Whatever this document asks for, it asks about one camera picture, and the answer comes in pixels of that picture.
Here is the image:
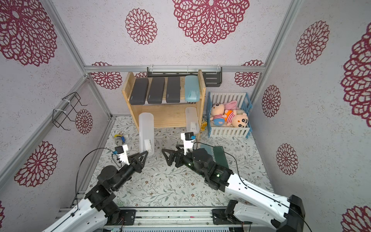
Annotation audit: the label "teal pencil case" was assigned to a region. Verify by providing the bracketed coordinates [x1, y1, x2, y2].
[199, 144, 214, 159]

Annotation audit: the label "dark green pencil case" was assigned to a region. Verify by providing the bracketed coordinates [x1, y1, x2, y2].
[213, 146, 229, 168]

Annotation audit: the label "clear pencil case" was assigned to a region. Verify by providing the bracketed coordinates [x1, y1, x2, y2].
[139, 113, 155, 157]
[185, 107, 200, 134]

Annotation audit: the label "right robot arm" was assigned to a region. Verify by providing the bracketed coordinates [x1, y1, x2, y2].
[161, 147, 305, 232]

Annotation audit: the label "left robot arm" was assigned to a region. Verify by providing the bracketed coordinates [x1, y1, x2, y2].
[45, 151, 148, 232]

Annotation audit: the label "wooden two-tier shelf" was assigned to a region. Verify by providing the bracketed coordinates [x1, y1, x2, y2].
[122, 70, 206, 129]

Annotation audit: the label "black pencil case right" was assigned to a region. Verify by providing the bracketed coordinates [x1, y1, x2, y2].
[166, 76, 181, 103]

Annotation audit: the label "black pencil case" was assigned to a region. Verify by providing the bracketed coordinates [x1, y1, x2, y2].
[166, 76, 181, 103]
[147, 77, 165, 104]
[129, 78, 149, 105]

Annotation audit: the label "black pencil case left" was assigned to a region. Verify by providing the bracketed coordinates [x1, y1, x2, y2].
[129, 78, 149, 105]

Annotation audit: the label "black pencil case middle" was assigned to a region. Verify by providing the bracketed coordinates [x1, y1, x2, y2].
[147, 77, 165, 104]

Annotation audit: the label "light teal case top shelf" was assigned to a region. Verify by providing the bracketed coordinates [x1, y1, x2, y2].
[184, 75, 200, 103]

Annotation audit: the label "plush doll blue pants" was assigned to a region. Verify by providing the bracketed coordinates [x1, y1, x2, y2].
[210, 103, 226, 126]

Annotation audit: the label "plush doll orange striped shirt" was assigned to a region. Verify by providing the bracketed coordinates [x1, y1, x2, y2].
[223, 110, 248, 128]

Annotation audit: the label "blue white toy crib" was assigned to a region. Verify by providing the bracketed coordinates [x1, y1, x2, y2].
[206, 92, 252, 138]

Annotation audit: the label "pink plush pillow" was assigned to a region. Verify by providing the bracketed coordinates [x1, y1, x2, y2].
[224, 100, 239, 110]

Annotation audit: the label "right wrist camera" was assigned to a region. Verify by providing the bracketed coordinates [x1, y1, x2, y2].
[181, 132, 196, 155]

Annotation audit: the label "grey plush toy keychain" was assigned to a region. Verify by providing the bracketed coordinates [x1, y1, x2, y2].
[114, 134, 126, 147]

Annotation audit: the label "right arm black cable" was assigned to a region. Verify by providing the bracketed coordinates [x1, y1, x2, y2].
[192, 141, 314, 232]

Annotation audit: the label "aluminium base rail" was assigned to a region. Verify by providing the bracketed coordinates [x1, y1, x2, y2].
[50, 206, 296, 232]

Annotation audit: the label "black wall rack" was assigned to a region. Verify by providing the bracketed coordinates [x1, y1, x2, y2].
[147, 67, 222, 87]

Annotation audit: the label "black wire wall hanger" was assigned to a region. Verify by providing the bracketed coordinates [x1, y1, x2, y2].
[51, 91, 87, 131]

